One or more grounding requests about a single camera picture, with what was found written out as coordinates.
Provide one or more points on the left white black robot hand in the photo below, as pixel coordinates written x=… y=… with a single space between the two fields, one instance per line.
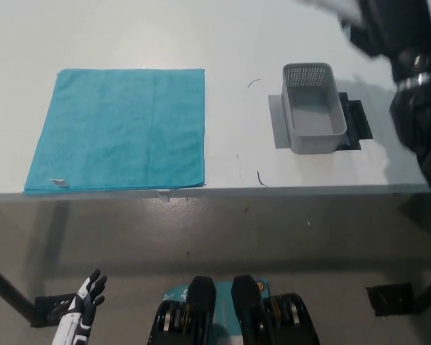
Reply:
x=79 y=312

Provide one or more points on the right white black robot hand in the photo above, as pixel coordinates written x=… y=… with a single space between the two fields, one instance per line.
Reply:
x=395 y=25

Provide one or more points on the white cloth tag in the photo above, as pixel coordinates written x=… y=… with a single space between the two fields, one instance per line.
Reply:
x=60 y=183

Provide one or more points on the small grey perforated basket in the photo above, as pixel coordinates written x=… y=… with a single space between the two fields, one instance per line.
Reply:
x=312 y=143

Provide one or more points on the white sticker on table edge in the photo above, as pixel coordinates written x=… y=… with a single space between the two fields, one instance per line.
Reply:
x=163 y=194

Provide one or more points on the teal microfiber cloth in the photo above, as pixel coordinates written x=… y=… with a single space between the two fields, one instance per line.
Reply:
x=118 y=129

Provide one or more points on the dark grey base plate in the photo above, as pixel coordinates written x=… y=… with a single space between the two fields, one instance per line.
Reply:
x=355 y=118

